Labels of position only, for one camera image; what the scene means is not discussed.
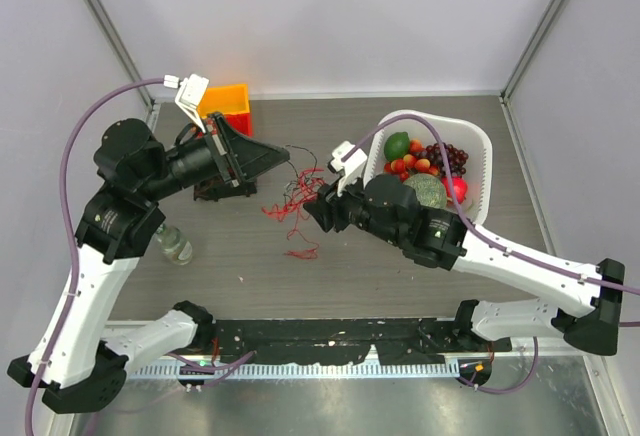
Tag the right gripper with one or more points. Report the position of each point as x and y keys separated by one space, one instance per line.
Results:
x=327 y=209

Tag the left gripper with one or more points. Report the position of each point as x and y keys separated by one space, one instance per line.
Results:
x=238 y=159

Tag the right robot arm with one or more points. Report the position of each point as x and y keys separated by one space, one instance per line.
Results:
x=577 y=302

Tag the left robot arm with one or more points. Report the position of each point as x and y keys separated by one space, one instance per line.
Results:
x=77 y=369

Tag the red plastic bin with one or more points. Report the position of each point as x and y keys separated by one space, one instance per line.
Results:
x=241 y=122

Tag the black plastic bin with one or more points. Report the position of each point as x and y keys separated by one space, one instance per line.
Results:
x=215 y=190

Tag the yellow plastic bin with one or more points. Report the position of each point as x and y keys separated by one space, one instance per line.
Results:
x=228 y=100

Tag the green lime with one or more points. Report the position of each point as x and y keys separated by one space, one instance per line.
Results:
x=396 y=146

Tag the green netted melon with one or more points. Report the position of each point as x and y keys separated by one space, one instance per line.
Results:
x=430 y=191

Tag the clear glass bottle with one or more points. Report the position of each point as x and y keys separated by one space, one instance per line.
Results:
x=173 y=244

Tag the red apple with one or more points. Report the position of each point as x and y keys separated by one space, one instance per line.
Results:
x=457 y=191

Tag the dark red grape bunch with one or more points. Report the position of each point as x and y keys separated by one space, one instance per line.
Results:
x=457 y=159

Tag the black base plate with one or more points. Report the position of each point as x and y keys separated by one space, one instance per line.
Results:
x=396 y=341

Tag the white slotted cable duct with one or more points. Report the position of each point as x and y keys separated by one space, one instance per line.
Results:
x=369 y=369

